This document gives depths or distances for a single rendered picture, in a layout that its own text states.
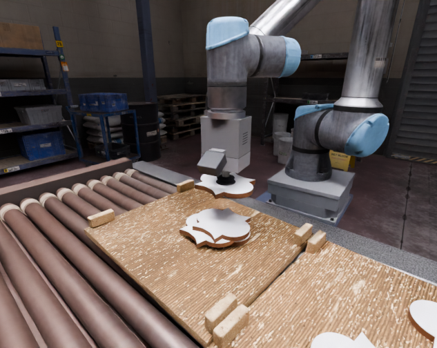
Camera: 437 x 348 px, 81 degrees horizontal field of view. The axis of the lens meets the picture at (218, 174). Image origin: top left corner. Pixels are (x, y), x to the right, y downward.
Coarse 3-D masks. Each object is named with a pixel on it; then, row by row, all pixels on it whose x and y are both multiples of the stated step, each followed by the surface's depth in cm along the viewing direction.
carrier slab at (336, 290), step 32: (320, 256) 51; (352, 256) 51; (288, 288) 43; (320, 288) 43; (352, 288) 43; (384, 288) 43; (416, 288) 43; (256, 320) 38; (288, 320) 38; (320, 320) 38; (352, 320) 38; (384, 320) 38
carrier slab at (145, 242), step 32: (192, 192) 79; (128, 224) 62; (160, 224) 62; (256, 224) 62; (288, 224) 62; (128, 256) 51; (160, 256) 51; (192, 256) 51; (224, 256) 51; (256, 256) 51; (288, 256) 51; (160, 288) 43; (192, 288) 43; (224, 288) 43; (256, 288) 43; (192, 320) 38
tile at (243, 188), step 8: (208, 176) 59; (240, 176) 59; (200, 184) 54; (208, 184) 54; (216, 184) 54; (232, 184) 54; (240, 184) 54; (248, 184) 54; (208, 192) 53; (216, 192) 51; (224, 192) 51; (232, 192) 51; (240, 192) 51; (248, 192) 51
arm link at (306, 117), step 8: (320, 104) 74; (328, 104) 74; (296, 112) 80; (304, 112) 76; (312, 112) 75; (320, 112) 74; (328, 112) 73; (296, 120) 80; (304, 120) 77; (312, 120) 75; (320, 120) 73; (296, 128) 80; (304, 128) 77; (312, 128) 75; (296, 136) 81; (304, 136) 78; (312, 136) 75; (296, 144) 81; (304, 144) 79; (312, 144) 78; (320, 144) 75
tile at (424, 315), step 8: (416, 304) 39; (424, 304) 39; (432, 304) 39; (408, 312) 38; (416, 312) 38; (424, 312) 38; (432, 312) 38; (416, 320) 36; (424, 320) 36; (432, 320) 36; (416, 328) 36; (424, 328) 35; (432, 328) 35; (432, 336) 34
